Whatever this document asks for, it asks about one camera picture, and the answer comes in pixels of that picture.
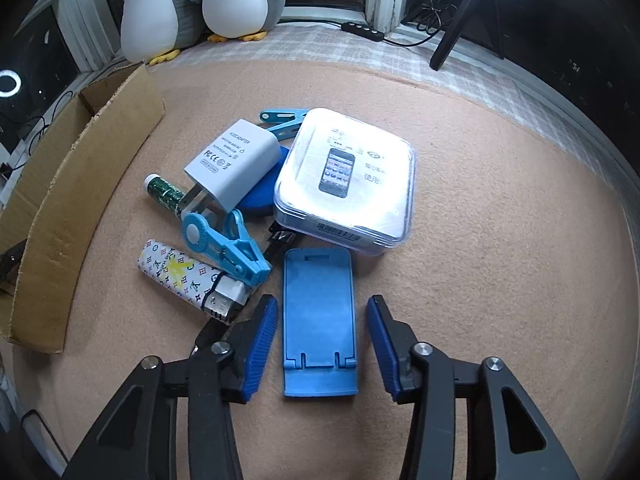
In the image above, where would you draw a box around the patterned white lighter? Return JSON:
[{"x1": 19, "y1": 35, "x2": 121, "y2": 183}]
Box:
[{"x1": 138, "y1": 238, "x2": 252, "y2": 325}]

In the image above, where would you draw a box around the blue clip with round end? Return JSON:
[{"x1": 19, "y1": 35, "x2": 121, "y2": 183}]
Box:
[{"x1": 181, "y1": 209, "x2": 271, "y2": 287}]

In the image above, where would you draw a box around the blue phone stand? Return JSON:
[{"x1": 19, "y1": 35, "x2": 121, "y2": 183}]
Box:
[{"x1": 282, "y1": 248, "x2": 358, "y2": 398}]

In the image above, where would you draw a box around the green lip balm tube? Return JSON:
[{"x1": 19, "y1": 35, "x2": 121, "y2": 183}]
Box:
[{"x1": 143, "y1": 174, "x2": 186, "y2": 217}]

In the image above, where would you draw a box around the black pen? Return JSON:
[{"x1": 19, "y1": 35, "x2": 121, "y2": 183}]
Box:
[{"x1": 264, "y1": 221, "x2": 302, "y2": 266}]

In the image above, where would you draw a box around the cardboard box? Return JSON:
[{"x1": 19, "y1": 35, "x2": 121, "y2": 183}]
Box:
[{"x1": 1, "y1": 65, "x2": 165, "y2": 354}]

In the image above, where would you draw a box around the blue round tape measure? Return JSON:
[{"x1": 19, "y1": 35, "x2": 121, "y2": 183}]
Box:
[{"x1": 236, "y1": 146, "x2": 288, "y2": 217}]

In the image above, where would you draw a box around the white power adapter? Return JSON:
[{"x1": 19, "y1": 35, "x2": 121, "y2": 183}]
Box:
[{"x1": 184, "y1": 119, "x2": 281, "y2": 212}]

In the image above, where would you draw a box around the clear plastic phone box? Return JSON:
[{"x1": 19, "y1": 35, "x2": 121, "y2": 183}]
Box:
[{"x1": 273, "y1": 108, "x2": 416, "y2": 256}]

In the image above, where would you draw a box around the light blue clothespin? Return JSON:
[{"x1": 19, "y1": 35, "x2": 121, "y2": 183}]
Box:
[{"x1": 259, "y1": 108, "x2": 308, "y2": 141}]

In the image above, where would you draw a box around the checkered cloth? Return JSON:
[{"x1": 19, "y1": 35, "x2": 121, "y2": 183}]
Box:
[{"x1": 161, "y1": 23, "x2": 625, "y2": 183}]

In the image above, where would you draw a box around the large penguin plush toy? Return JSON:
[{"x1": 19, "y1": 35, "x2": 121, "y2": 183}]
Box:
[{"x1": 120, "y1": 0, "x2": 205, "y2": 65}]

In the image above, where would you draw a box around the black cable on floor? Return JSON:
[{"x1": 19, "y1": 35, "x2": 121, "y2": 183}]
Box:
[{"x1": 0, "y1": 84, "x2": 87, "y2": 176}]

